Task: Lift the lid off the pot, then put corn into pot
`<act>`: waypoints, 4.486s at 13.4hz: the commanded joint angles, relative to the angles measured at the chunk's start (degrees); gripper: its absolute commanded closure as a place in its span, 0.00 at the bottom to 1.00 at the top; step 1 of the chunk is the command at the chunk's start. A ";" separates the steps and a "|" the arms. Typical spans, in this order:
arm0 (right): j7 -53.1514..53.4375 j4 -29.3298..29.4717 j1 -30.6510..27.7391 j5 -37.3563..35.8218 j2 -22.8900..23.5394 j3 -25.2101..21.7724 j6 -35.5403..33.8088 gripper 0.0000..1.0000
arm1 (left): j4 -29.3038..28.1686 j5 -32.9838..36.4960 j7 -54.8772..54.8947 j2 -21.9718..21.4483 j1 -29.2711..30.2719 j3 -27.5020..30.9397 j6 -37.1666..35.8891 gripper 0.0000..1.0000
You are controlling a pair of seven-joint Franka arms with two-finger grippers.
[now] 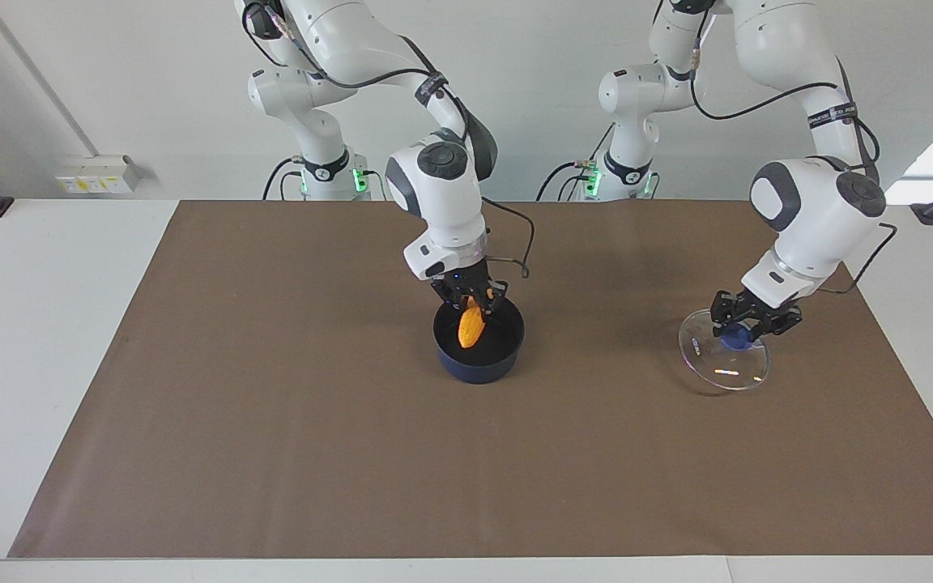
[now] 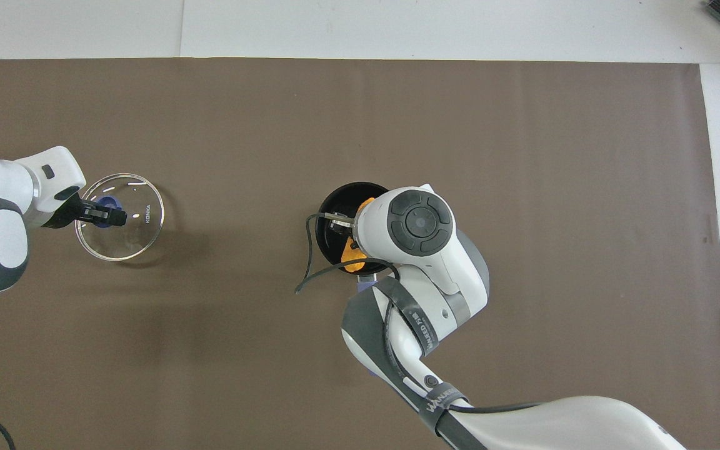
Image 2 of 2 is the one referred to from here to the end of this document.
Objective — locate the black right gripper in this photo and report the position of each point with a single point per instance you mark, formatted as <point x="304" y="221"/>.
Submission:
<point x="341" y="231"/>

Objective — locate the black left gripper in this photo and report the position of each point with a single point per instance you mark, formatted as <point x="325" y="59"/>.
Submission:
<point x="69" y="212"/>

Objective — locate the yellow toy corn cob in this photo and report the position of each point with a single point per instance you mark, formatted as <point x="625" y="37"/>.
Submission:
<point x="354" y="259"/>

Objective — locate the glass lid blue knob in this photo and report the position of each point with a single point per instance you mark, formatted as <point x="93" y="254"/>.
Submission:
<point x="141" y="237"/>

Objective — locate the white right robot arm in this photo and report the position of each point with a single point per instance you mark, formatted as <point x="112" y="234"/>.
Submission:
<point x="454" y="262"/>

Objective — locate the brown table mat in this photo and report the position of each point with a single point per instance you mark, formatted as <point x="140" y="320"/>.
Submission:
<point x="522" y="156"/>

